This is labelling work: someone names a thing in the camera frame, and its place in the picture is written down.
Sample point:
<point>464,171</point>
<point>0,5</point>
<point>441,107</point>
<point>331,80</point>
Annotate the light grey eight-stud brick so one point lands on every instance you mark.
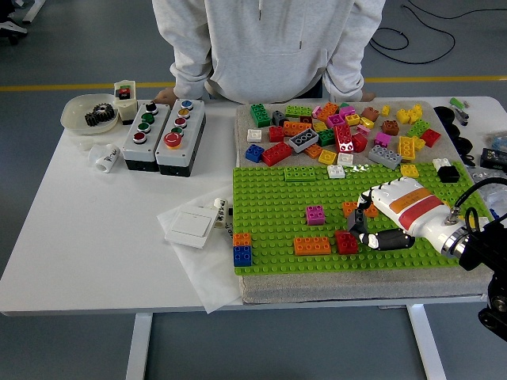
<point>385,156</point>

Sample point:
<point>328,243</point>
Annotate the white wall switch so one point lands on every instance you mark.
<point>190,226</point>

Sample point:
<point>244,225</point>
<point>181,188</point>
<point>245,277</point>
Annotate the white plastic bowl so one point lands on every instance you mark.
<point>75,115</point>

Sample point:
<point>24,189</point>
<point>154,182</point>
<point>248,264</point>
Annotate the yellow eight-stud brick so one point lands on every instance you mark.
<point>407,147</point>

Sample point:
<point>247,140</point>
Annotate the cream switch box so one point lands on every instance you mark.
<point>126,109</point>

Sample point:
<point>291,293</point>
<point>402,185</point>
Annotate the white table leg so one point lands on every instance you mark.
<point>425,344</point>
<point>138,348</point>

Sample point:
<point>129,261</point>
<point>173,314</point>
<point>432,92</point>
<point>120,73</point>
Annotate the grey upturned brick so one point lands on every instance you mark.
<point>303,141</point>

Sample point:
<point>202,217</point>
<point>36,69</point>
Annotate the salmon brown brick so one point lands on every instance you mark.
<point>370,113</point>

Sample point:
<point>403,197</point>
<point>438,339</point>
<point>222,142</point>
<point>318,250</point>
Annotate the white tissue paper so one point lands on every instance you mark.
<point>210,277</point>

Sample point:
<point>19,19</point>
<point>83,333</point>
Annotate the dark green brick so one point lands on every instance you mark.
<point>260,115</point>
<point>326,137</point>

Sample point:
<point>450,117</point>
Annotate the yellow four-stud brick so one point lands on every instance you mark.
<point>409,170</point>
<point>327,157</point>

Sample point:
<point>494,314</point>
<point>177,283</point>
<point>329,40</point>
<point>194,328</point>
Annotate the small yellow brick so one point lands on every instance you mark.
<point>385,110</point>

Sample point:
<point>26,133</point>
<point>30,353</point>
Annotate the grey metal tool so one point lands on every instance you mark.
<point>461,115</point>

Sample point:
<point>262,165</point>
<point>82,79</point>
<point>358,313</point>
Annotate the red six-stud brick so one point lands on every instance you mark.
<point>344,243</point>

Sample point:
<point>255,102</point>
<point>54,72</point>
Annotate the grey four-button control box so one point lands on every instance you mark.
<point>132,148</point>

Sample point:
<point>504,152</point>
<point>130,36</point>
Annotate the blue four-stud brick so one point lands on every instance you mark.
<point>242,256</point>
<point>254,154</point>

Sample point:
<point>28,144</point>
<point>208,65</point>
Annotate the shiny yellow brick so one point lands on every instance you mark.
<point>367,122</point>

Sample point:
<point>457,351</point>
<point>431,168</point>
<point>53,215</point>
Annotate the white pipe tee fitting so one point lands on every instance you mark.
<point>105,158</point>

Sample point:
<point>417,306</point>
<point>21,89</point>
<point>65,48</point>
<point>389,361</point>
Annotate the black metal gear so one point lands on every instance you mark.
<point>91,119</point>
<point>107,115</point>

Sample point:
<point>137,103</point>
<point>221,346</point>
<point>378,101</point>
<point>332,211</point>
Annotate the blue plastic packet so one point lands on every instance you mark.
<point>498,140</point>

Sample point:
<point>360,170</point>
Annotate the orange four-stud brick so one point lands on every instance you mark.
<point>242,240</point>

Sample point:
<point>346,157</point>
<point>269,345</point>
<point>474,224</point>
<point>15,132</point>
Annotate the black brick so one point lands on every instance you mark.
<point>448,174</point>

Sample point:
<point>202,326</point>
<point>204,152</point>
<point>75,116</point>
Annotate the maroon brick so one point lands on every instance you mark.
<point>306,119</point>

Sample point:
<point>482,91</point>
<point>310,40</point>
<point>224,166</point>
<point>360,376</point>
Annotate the red eight-stud brick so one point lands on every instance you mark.
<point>342,136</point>
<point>276,154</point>

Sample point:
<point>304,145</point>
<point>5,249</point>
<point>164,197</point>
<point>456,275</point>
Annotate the person's right forearm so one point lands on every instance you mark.
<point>190,79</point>

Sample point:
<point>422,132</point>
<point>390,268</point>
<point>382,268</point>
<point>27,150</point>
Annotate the green baseplate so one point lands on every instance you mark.
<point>273,206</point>

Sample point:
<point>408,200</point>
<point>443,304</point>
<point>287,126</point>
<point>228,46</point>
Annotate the black printed box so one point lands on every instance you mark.
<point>493,156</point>

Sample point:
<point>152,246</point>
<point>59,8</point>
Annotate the person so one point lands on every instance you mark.
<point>269,47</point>

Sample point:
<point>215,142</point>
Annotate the red four-stud brick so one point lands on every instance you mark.
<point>276,134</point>

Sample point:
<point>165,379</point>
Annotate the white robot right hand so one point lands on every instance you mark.
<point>416,210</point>

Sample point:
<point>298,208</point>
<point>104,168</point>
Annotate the black office chair base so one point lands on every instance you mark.
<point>12,39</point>

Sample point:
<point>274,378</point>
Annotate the person's left hand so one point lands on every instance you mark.
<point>368,96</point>

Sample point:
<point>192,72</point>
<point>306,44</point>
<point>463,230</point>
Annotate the grey emergency-stop control box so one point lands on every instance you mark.
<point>190,130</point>

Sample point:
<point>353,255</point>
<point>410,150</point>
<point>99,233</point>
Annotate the orange eight-stud brick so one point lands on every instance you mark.
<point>312,246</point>
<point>297,128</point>
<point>348,209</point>

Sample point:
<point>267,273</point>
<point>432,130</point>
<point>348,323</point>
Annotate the dark grey arch brick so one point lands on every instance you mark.
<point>276,120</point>

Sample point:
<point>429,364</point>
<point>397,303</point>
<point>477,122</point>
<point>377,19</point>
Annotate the dark grey two-stud brick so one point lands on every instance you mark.
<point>357,223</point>

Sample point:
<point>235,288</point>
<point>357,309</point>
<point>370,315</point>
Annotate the person's right hand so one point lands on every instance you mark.
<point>164,97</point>

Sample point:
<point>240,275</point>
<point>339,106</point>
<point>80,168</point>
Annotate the white four-stud brick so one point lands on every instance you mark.
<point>254,135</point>
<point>345,159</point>
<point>336,171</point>

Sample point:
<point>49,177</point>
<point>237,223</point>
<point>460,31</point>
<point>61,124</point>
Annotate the magenta four-stud brick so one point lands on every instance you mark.
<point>315,215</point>

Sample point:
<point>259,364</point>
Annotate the white printed tube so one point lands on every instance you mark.
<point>220,213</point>

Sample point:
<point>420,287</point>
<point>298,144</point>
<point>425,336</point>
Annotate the pink brick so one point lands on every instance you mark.
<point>317,111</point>
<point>363,130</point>

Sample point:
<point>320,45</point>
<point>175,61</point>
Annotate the person's left forearm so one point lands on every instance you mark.
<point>344,83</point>

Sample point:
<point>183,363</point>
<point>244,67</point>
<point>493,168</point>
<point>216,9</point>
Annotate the lime green flat brick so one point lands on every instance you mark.
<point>300,174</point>

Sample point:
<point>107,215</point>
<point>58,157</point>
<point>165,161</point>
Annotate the white desk leg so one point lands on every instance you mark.
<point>33,10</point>

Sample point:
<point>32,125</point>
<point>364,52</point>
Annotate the clear bag of screws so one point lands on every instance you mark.
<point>485,174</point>

